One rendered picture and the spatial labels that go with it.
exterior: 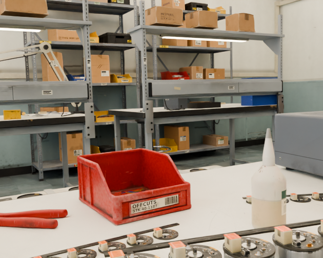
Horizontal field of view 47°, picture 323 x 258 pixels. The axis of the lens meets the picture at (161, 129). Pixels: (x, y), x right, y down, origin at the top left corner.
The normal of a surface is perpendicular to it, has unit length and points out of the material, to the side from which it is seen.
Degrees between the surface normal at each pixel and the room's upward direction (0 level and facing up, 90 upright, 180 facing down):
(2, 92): 90
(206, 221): 0
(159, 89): 90
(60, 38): 88
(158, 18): 92
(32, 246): 0
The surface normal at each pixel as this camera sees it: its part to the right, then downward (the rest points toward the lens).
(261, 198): -0.60, 0.10
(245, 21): 0.53, 0.04
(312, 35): -0.87, 0.07
